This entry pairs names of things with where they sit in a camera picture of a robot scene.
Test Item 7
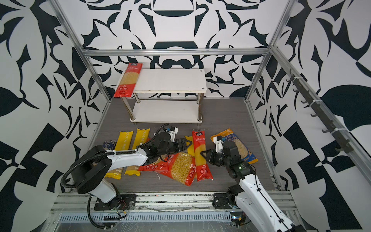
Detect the orange blue pasta bag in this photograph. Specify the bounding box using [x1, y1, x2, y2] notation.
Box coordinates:
[211, 128, 259, 164]

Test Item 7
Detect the red spaghetti package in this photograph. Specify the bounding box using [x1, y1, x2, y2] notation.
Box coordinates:
[114, 63, 143, 98]
[192, 130, 213, 181]

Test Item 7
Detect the yellow pastatime spaghetti package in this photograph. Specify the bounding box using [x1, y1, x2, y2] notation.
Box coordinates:
[124, 128, 151, 177]

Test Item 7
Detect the red fusilli bag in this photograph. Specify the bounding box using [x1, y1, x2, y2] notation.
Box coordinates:
[166, 152, 196, 187]
[138, 155, 173, 176]

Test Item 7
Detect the orange blue spaghetti package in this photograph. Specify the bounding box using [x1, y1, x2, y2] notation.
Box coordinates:
[102, 140, 117, 150]

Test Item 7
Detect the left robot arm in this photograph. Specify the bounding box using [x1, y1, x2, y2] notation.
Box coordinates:
[60, 130, 192, 204]

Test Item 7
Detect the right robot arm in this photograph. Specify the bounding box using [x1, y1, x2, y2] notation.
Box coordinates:
[201, 140, 305, 232]

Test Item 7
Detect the small yellow pasta package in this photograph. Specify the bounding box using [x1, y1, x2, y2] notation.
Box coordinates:
[185, 136, 195, 157]

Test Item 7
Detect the white two-tier shelf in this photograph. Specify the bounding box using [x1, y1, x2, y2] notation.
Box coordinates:
[114, 69, 207, 124]

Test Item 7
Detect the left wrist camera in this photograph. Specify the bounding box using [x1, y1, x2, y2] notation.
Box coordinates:
[166, 126, 178, 142]

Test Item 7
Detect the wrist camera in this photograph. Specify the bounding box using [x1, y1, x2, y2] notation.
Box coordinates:
[213, 136, 224, 153]
[166, 126, 178, 142]

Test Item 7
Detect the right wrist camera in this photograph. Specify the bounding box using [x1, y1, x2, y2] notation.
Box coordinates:
[213, 136, 224, 153]

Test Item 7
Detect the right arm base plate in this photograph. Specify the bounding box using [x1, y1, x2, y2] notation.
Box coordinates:
[212, 191, 238, 209]

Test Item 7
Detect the white cable duct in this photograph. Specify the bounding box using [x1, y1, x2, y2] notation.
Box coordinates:
[57, 212, 233, 223]

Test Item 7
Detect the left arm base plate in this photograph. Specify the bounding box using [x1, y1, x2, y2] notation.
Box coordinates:
[94, 194, 137, 211]

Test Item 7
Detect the wall hook rail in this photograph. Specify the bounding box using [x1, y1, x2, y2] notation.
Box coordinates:
[287, 69, 354, 154]

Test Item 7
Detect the aluminium front rail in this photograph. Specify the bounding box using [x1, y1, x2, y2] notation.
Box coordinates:
[51, 190, 298, 214]

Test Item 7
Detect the aluminium cage frame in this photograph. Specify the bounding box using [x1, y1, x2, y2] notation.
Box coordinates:
[49, 1, 371, 181]

